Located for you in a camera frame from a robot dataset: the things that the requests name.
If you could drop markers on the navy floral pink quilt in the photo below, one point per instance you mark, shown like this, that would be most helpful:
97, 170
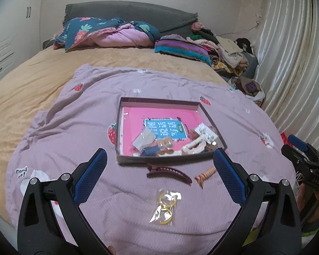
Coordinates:
117, 35

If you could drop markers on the pearl earrings bag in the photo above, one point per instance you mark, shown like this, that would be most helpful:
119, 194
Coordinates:
166, 143

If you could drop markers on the white wardrobe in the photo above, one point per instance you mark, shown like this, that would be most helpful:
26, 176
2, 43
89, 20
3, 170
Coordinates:
5, 37

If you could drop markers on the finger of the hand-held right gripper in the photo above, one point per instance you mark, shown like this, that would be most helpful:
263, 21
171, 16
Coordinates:
291, 152
297, 142

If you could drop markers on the orange spiral hair clip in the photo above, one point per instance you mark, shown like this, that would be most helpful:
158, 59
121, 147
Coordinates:
205, 176

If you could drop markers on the dark red banana hair clip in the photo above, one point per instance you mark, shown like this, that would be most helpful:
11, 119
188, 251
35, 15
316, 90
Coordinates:
170, 171

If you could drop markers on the grey headboard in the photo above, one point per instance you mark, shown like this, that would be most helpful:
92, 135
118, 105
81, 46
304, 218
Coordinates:
159, 16

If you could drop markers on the shallow brown cardboard box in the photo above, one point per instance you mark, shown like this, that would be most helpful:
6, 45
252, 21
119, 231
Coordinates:
119, 143

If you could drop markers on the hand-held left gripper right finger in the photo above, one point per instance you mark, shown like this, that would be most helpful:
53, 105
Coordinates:
230, 170

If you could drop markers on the white satin curtain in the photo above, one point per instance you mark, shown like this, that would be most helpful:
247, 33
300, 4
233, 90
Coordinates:
289, 58

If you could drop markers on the small blue box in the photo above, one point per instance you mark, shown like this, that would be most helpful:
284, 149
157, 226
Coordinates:
149, 151

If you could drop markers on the white earrings card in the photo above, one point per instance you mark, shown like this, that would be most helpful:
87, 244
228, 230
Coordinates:
206, 134

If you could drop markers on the striped purple teal pillow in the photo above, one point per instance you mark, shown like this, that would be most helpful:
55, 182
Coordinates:
180, 47

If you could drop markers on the tan bedsheet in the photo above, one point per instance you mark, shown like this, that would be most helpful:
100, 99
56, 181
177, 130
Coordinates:
29, 85

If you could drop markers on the white claw hair clip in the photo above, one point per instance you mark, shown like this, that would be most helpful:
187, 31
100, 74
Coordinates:
192, 146

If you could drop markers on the pile of clothes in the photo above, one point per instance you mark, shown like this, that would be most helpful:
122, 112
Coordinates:
228, 53

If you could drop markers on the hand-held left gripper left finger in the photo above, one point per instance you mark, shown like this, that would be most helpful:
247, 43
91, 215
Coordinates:
91, 168

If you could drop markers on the purple printed blanket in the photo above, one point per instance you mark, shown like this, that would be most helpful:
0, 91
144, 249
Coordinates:
82, 117

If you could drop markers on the white packet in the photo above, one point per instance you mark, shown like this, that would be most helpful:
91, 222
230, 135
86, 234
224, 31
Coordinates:
144, 138

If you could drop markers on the green cloth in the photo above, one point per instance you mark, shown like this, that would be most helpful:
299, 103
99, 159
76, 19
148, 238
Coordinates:
250, 237

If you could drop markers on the pink book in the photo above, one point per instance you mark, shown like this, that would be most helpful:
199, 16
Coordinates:
133, 117

